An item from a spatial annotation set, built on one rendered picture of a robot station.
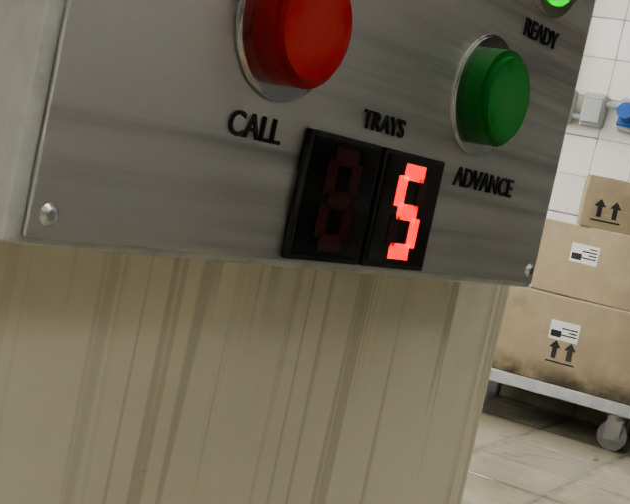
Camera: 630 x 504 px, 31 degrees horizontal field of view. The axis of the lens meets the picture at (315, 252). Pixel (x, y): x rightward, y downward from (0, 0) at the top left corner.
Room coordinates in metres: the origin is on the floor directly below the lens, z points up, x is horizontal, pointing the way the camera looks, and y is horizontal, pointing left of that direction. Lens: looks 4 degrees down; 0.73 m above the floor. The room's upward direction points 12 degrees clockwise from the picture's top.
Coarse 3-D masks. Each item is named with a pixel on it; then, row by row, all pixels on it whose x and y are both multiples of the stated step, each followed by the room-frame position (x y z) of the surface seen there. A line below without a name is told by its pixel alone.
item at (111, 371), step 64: (0, 256) 0.25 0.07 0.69; (64, 256) 0.27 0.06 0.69; (128, 256) 0.29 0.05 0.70; (0, 320) 0.26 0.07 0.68; (64, 320) 0.27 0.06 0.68; (128, 320) 0.29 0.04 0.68; (192, 320) 0.31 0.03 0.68; (256, 320) 0.33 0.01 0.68; (320, 320) 0.36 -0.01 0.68; (384, 320) 0.39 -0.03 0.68; (448, 320) 0.43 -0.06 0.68; (0, 384) 0.26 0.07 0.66; (64, 384) 0.28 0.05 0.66; (128, 384) 0.29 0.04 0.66; (192, 384) 0.31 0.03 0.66; (256, 384) 0.34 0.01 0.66; (320, 384) 0.37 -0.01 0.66; (384, 384) 0.40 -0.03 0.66; (448, 384) 0.44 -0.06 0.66; (0, 448) 0.26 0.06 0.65; (64, 448) 0.28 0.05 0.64; (128, 448) 0.30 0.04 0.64; (192, 448) 0.32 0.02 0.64; (256, 448) 0.34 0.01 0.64; (320, 448) 0.37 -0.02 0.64; (384, 448) 0.41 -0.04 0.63; (448, 448) 0.45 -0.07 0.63
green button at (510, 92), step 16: (496, 48) 0.35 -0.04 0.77; (480, 64) 0.34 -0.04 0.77; (496, 64) 0.34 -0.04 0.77; (512, 64) 0.35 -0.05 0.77; (480, 80) 0.34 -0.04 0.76; (496, 80) 0.34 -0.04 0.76; (512, 80) 0.35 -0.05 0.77; (528, 80) 0.36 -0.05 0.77; (464, 96) 0.34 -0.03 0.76; (480, 96) 0.34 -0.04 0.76; (496, 96) 0.34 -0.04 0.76; (512, 96) 0.35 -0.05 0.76; (528, 96) 0.36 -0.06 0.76; (464, 112) 0.34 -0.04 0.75; (480, 112) 0.34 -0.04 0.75; (496, 112) 0.34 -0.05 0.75; (512, 112) 0.35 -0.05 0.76; (464, 128) 0.35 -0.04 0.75; (480, 128) 0.34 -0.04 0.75; (496, 128) 0.35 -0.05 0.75; (512, 128) 0.36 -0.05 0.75; (496, 144) 0.35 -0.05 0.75
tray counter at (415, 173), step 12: (408, 168) 0.32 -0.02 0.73; (420, 168) 0.33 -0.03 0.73; (408, 180) 0.33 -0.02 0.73; (420, 180) 0.33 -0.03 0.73; (396, 192) 0.32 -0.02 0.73; (420, 192) 0.33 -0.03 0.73; (396, 204) 0.32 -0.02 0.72; (408, 204) 0.33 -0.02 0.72; (420, 204) 0.33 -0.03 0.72; (396, 216) 0.32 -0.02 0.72; (408, 216) 0.33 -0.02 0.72; (396, 228) 0.32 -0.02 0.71; (408, 240) 0.33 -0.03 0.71; (396, 252) 0.33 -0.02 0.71
